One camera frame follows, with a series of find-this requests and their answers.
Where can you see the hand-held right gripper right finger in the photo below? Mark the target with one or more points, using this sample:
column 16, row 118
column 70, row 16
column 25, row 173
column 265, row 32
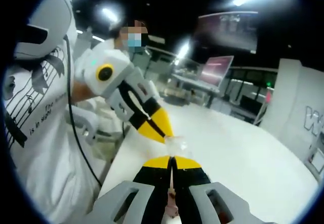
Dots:
column 202, row 198

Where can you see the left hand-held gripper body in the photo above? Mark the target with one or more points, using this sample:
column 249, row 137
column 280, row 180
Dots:
column 114, row 64

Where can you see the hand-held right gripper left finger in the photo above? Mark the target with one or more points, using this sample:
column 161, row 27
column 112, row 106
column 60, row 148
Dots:
column 141, row 196

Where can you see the clear resealable bag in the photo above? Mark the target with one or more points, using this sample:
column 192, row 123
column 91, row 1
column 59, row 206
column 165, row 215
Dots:
column 177, row 144

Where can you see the grey standing desk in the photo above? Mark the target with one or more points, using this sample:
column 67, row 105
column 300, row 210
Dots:
column 195, row 82

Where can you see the white chair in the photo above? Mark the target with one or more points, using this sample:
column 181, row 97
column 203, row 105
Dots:
column 86, row 123

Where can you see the ceiling light panel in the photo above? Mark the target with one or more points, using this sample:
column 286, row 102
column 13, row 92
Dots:
column 183, row 50

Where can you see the curved computer monitor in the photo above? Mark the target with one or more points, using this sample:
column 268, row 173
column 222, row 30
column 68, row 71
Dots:
column 216, row 71

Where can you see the white chest-worn device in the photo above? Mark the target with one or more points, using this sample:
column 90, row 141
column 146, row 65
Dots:
column 50, row 14

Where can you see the person in white t-shirt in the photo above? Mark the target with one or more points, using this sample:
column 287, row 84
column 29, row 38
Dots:
column 45, row 145

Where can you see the large hanging screen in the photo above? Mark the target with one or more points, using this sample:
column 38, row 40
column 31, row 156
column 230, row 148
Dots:
column 227, row 32

